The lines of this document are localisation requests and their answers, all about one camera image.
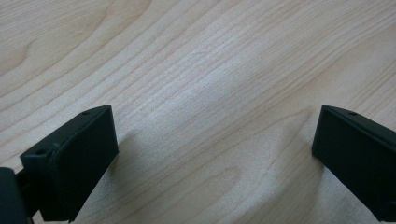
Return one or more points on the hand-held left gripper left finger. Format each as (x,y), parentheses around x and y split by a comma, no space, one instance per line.
(74,161)

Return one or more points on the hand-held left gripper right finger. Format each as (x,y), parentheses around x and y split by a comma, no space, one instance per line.
(358,155)

